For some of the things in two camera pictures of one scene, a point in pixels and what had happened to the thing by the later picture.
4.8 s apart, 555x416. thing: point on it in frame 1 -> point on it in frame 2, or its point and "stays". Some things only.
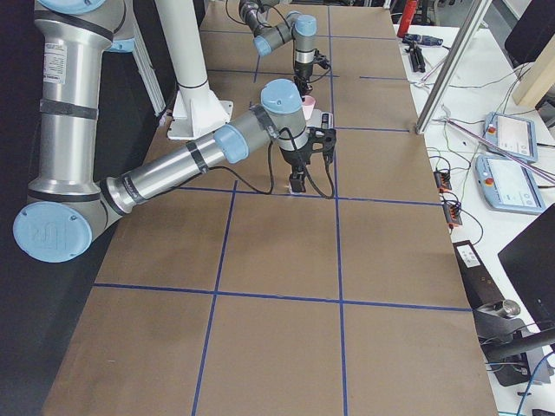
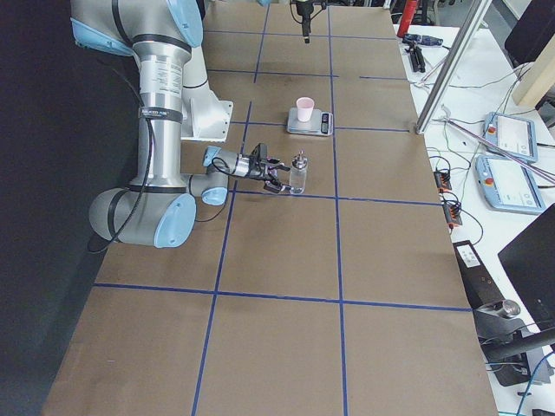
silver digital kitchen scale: (318, 119) stays
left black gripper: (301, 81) -> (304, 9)
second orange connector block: (452, 213) stays
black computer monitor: (530, 261) stays
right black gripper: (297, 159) -> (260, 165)
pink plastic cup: (308, 102) stays
